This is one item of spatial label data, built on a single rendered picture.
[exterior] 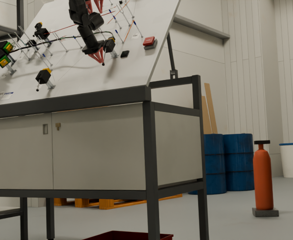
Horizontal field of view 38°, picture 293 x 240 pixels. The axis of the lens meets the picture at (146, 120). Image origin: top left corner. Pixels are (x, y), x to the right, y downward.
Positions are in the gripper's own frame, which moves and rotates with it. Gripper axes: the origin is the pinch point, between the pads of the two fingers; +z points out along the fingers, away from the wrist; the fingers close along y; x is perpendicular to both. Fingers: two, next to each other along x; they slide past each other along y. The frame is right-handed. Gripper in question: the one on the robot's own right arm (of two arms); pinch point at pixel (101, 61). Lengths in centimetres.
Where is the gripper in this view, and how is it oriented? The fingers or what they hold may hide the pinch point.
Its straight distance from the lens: 207.6
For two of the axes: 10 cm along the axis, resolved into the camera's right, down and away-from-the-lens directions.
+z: 3.8, 7.6, 5.3
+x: -3.3, 6.5, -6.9
